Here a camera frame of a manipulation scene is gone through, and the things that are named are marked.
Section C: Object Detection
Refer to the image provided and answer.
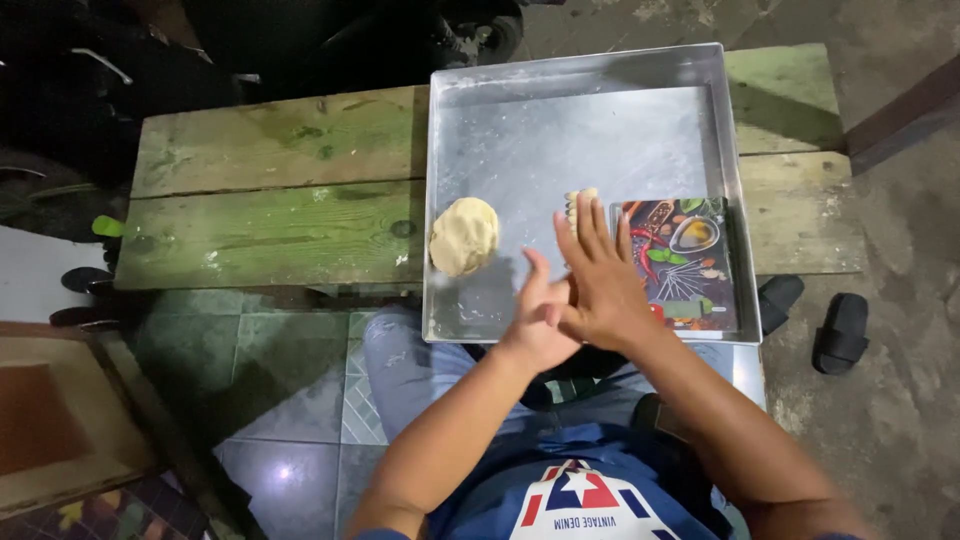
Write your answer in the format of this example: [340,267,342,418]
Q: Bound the person's right hand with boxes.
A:
[545,196,666,355]

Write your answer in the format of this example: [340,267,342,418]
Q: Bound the person's left hand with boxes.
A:
[501,249,583,373]

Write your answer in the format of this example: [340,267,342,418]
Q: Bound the dark wooden beam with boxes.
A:
[846,73,960,177]

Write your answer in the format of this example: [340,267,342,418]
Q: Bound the black bag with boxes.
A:
[463,341,635,412]

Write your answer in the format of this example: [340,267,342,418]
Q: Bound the black slide sandal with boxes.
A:
[756,274,806,336]
[811,292,871,376]

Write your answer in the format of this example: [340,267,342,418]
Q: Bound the black motorcycle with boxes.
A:
[0,0,526,241]

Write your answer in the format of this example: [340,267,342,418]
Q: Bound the green stained wooden bench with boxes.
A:
[114,42,869,292]

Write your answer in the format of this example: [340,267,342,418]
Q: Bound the square metal baking tray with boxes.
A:
[422,42,764,346]

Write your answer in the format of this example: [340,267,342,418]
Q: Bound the beige dough ball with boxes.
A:
[429,196,501,279]

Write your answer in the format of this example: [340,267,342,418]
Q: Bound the spice print cutting board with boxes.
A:
[609,196,741,335]

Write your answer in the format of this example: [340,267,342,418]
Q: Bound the black shoe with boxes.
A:
[48,304,125,331]
[60,266,116,295]

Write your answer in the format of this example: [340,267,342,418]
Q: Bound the colourful patterned mat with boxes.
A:
[0,472,211,540]

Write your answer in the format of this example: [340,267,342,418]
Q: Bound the brown wooden frame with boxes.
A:
[0,322,170,520]

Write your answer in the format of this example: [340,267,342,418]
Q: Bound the person's blue printed shirt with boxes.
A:
[356,421,864,540]

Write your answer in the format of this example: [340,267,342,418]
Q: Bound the ridged beige dough piece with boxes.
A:
[564,186,601,243]

